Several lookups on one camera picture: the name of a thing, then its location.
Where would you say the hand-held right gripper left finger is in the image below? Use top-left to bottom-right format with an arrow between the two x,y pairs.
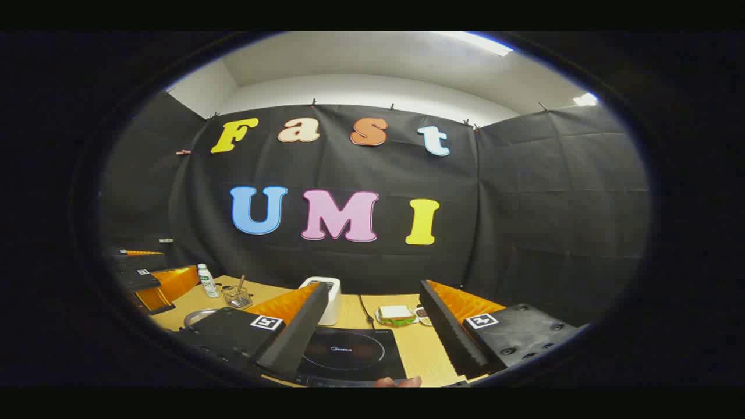
175,281 -> 330,380

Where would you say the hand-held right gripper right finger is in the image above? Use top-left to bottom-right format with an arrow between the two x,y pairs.
419,279 -> 583,379

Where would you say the black induction cooktop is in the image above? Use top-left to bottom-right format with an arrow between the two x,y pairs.
294,326 -> 408,388

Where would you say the steel pot with black handles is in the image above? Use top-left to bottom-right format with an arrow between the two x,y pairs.
183,308 -> 219,328

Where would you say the white toaster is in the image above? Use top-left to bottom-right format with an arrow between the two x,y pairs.
299,276 -> 343,326

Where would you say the sandwich with lettuce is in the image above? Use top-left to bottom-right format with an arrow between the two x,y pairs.
378,305 -> 415,325

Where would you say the white bottle with green label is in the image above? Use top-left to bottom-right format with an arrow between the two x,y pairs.
197,264 -> 221,299

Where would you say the black backdrop cloth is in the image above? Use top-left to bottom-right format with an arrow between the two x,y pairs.
100,90 -> 651,326

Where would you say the wire mesh basket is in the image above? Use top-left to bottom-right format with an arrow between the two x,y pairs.
221,284 -> 254,309

